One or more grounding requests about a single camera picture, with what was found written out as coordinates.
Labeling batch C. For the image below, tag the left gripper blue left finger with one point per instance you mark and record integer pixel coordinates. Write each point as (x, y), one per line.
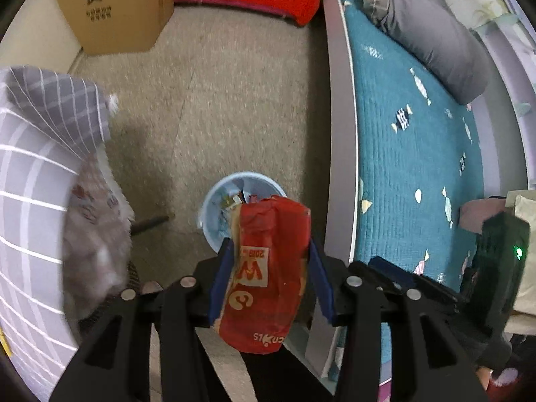
(224, 263)

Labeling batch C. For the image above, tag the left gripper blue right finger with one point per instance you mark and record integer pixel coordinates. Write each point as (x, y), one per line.
(319, 274)

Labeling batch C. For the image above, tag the red snack bag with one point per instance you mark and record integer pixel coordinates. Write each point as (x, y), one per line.
(271, 241)

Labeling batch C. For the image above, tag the blue plastic bucket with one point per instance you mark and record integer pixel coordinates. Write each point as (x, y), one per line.
(225, 199)

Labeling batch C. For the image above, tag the teal quilted mattress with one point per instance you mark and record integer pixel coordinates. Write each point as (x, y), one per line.
(419, 150)

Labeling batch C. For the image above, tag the grey checked tablecloth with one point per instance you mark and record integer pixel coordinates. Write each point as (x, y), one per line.
(51, 124)

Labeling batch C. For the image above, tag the large cardboard box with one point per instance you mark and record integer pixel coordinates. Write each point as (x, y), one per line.
(105, 27)

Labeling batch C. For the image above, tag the light green bunk bed frame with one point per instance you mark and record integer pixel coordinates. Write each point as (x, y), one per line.
(504, 116)

